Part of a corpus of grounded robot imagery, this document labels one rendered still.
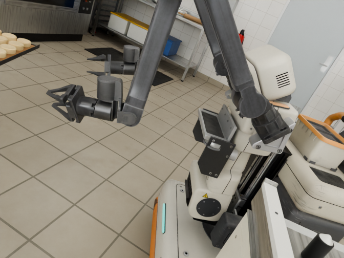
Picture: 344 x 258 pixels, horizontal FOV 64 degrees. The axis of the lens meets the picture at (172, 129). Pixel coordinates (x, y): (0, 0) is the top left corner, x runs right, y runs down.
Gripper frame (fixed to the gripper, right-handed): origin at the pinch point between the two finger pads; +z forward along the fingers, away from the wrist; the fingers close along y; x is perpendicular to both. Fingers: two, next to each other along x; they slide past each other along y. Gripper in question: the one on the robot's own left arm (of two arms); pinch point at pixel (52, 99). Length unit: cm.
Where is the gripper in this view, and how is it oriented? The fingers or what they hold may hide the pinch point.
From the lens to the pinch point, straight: 90.3
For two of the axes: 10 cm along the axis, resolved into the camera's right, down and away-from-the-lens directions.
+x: -2.4, 7.5, -6.2
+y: 0.4, -6.3, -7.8
